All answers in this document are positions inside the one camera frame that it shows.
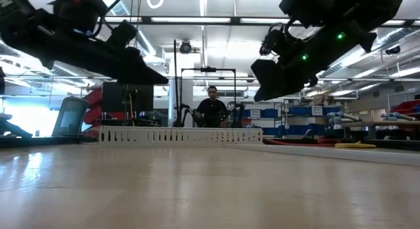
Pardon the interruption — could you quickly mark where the long silver aluminium rail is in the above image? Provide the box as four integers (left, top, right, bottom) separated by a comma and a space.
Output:
225, 142, 420, 168

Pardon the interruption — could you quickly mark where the white slotted cable duct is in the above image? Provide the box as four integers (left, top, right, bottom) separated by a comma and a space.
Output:
98, 125, 264, 148

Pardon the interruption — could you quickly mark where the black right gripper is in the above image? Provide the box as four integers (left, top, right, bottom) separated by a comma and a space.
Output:
251, 22, 379, 102

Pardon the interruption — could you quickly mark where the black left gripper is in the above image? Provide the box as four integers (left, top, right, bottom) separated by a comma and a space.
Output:
39, 0, 170, 86

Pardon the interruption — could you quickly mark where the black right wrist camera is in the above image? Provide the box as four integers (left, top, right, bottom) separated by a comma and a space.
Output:
259, 24, 287, 56

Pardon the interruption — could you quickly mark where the person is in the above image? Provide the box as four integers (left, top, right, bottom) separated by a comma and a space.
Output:
194, 85, 231, 129

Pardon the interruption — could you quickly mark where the black monitor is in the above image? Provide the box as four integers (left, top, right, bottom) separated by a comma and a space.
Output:
102, 81, 155, 114

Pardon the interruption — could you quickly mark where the yellow wire spool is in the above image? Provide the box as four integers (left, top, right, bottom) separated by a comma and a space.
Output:
334, 140, 377, 150

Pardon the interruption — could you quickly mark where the grey mesh office chair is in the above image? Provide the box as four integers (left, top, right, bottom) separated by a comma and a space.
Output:
51, 96, 90, 138

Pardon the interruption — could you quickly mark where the loose red wire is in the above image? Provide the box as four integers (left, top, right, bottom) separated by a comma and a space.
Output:
262, 136, 339, 148

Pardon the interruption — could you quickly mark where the black overhead camera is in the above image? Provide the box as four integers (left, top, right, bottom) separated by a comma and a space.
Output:
178, 39, 193, 55

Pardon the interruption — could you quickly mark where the blue storage bin shelf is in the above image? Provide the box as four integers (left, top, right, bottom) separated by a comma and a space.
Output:
245, 100, 346, 138

